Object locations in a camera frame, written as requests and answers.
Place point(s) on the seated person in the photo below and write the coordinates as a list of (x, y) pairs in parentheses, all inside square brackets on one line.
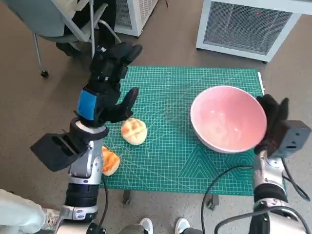
[(107, 24)]

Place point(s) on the round toy bread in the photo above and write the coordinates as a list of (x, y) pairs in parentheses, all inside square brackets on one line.
[(134, 131)]

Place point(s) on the grey office chair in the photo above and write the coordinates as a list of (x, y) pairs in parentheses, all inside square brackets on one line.
[(48, 24)]

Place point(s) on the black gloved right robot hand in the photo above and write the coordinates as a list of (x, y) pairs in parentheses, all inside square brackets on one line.
[(275, 122)]

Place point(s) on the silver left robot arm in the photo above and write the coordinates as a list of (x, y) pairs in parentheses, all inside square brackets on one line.
[(83, 170)]

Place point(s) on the person in light trousers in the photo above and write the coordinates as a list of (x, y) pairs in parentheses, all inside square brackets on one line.
[(19, 212)]

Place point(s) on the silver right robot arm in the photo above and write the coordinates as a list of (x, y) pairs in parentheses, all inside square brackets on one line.
[(268, 170)]

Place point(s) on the large white grille cabinet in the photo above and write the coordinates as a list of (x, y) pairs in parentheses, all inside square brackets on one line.
[(243, 24)]

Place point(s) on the pink bowl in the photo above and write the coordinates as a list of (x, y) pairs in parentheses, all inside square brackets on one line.
[(226, 117)]

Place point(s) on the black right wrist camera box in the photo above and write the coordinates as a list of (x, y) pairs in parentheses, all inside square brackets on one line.
[(295, 136)]

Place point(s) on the small white grille cabinet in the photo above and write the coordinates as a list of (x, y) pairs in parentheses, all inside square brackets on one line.
[(136, 14)]

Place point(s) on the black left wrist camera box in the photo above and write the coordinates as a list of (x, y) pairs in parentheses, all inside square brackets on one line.
[(56, 151)]

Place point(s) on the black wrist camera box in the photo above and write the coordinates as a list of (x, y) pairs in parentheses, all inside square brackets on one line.
[(295, 136), (56, 151)]

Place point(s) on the table leg with caster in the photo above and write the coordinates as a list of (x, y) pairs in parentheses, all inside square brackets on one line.
[(127, 197), (212, 202)]

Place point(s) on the white shoe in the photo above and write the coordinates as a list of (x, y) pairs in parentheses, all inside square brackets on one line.
[(182, 224), (146, 224)]

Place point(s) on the green cutting mat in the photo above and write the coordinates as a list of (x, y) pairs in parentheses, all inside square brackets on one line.
[(170, 158)]

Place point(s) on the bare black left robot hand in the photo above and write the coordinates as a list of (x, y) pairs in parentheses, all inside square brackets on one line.
[(104, 78)]

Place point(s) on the long striped toy bread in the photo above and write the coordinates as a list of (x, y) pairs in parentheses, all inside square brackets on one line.
[(112, 163)]

